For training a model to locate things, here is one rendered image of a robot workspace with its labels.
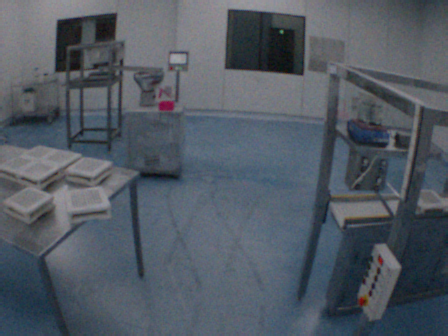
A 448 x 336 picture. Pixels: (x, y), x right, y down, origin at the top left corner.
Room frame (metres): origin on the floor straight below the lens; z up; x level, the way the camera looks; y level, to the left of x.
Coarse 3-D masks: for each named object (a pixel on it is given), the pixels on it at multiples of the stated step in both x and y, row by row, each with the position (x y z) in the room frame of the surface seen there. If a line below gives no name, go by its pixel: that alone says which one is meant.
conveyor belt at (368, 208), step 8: (392, 200) 2.07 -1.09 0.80; (336, 208) 1.95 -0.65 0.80; (344, 208) 1.95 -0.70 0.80; (352, 208) 1.95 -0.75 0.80; (360, 208) 1.95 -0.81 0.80; (368, 208) 1.95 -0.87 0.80; (376, 208) 1.95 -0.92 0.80; (384, 208) 1.96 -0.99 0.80; (392, 208) 1.95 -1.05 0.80; (336, 216) 1.88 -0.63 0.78; (344, 216) 1.85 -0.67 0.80; (440, 216) 1.84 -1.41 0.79; (344, 224) 1.78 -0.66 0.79
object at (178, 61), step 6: (174, 54) 4.42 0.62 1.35; (180, 54) 4.42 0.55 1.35; (186, 54) 4.43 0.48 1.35; (174, 60) 4.42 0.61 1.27; (180, 60) 4.42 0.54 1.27; (186, 60) 4.43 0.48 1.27; (168, 66) 4.43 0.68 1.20; (174, 66) 4.43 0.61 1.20; (180, 66) 4.43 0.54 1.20; (186, 66) 4.43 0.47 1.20; (174, 96) 4.47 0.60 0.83; (174, 102) 4.47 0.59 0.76
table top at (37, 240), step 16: (0, 160) 2.34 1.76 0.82; (64, 176) 2.13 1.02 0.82; (112, 176) 2.19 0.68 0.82; (128, 176) 2.20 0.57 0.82; (0, 192) 1.81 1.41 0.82; (16, 192) 1.83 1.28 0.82; (48, 192) 1.88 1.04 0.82; (112, 192) 1.96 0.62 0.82; (0, 208) 1.61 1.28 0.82; (64, 208) 1.71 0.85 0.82; (0, 224) 1.44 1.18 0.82; (16, 224) 1.47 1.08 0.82; (32, 224) 1.50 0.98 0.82; (48, 224) 1.52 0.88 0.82; (64, 224) 1.55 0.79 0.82; (80, 224) 1.60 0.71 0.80; (0, 240) 1.32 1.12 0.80; (16, 240) 1.32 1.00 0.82; (32, 240) 1.35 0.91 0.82; (48, 240) 1.38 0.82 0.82; (64, 240) 1.45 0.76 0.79; (32, 256) 1.25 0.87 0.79
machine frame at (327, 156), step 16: (336, 64) 1.97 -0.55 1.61; (384, 80) 2.07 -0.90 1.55; (400, 80) 2.08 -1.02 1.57; (416, 80) 2.09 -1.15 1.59; (432, 112) 1.07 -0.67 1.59; (432, 128) 1.08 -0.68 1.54; (416, 160) 1.07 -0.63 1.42; (320, 176) 2.06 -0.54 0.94; (416, 176) 1.07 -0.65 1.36; (320, 192) 2.04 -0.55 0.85; (416, 192) 1.07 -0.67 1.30; (320, 208) 2.04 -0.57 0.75; (400, 208) 1.10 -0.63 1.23; (320, 224) 2.04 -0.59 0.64; (400, 224) 1.07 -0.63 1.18; (400, 240) 1.07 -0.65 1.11; (304, 256) 2.08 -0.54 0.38; (400, 256) 1.08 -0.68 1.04; (304, 272) 2.04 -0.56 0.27; (304, 288) 2.04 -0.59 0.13
